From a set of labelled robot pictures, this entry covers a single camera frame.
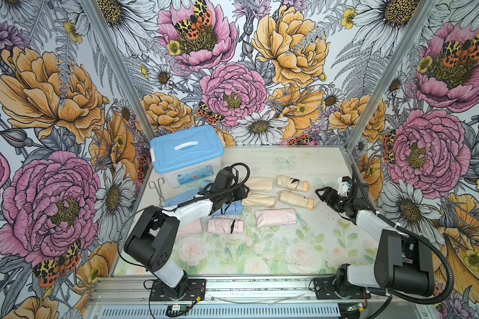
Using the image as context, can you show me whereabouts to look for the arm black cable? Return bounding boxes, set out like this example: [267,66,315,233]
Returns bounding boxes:
[348,163,456,319]
[171,162,251,212]

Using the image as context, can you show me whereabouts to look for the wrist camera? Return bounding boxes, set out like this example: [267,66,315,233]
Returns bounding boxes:
[337,176,352,197]
[213,167,237,191]

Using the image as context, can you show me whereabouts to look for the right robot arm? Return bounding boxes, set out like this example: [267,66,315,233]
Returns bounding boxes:
[315,182,435,297]

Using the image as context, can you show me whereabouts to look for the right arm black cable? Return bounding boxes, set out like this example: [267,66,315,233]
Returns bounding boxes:
[348,163,456,319]

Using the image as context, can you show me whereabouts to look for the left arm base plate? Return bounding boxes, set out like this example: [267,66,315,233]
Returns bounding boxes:
[149,279,207,302]

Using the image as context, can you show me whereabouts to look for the blue lidded plastic storage box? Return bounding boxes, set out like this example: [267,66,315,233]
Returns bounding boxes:
[150,125,225,187]

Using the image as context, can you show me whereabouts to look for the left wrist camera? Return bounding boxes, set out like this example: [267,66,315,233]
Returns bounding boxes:
[213,167,237,191]

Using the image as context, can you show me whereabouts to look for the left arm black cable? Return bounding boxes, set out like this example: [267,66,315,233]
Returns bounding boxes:
[171,162,251,212]

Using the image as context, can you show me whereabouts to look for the metal wire tongs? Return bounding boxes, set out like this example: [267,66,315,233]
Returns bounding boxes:
[148,178,165,207]

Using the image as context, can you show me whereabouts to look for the beige umbrella sleeve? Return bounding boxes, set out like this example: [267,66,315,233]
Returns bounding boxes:
[246,177,273,192]
[241,194,276,207]

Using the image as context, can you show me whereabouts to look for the beige umbrella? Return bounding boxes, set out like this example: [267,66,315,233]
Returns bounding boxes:
[279,191,314,210]
[277,175,310,193]

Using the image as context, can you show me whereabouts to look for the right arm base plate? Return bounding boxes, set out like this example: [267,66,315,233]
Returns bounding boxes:
[309,276,371,300]

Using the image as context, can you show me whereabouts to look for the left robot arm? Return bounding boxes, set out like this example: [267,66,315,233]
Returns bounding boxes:
[123,182,249,299]

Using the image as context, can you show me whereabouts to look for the pink umbrella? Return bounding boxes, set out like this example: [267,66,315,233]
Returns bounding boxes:
[255,209,297,227]
[207,218,244,235]

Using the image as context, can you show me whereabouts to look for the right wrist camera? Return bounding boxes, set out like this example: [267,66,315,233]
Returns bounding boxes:
[337,176,352,197]

